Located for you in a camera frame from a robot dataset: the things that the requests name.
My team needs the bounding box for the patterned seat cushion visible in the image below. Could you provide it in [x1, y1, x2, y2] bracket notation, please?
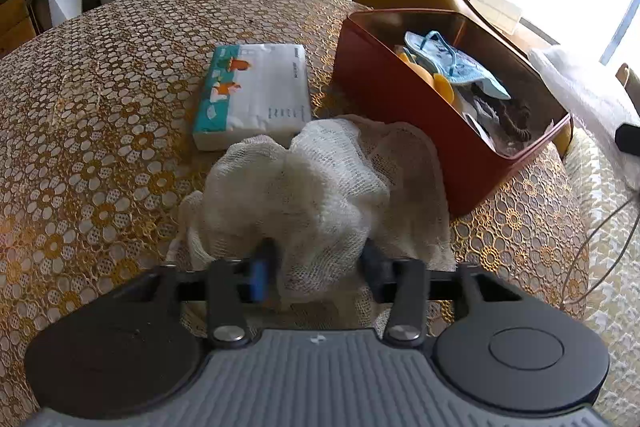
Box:
[565, 127, 640, 427]

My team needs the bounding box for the black rounded object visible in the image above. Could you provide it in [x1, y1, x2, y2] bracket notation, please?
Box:
[615, 122, 640, 155]

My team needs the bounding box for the tissue pack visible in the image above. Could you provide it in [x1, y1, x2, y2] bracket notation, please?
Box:
[192, 43, 313, 152]

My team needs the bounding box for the lace tablecloth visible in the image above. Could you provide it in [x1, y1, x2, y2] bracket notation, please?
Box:
[0, 0, 591, 427]

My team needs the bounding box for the white heater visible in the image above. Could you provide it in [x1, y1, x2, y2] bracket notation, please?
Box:
[470, 0, 523, 35]

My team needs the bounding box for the thin grey cable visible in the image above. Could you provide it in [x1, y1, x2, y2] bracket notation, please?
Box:
[560, 192, 640, 308]

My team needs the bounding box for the wooden chair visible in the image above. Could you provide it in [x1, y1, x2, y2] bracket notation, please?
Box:
[616, 63, 640, 105]

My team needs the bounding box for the white plastic bag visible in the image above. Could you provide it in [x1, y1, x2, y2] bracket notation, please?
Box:
[170, 116, 458, 303]

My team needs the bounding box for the wooden drawer cabinet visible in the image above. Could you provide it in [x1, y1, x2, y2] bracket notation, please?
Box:
[0, 0, 38, 58]

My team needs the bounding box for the red tin box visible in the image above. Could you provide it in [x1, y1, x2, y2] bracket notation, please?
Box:
[332, 8, 573, 220]

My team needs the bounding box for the white quilted cloth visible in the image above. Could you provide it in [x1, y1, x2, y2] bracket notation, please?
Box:
[527, 44, 640, 192]

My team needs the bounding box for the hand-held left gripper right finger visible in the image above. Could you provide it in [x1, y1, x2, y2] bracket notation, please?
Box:
[361, 244, 521, 350]

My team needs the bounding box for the clear plastic bag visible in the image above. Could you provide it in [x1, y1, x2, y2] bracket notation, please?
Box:
[462, 94, 556, 158]

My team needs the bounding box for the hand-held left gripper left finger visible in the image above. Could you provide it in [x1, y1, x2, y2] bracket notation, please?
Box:
[107, 239, 277, 350]

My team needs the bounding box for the face mask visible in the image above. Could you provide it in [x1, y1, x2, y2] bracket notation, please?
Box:
[402, 29, 512, 100]

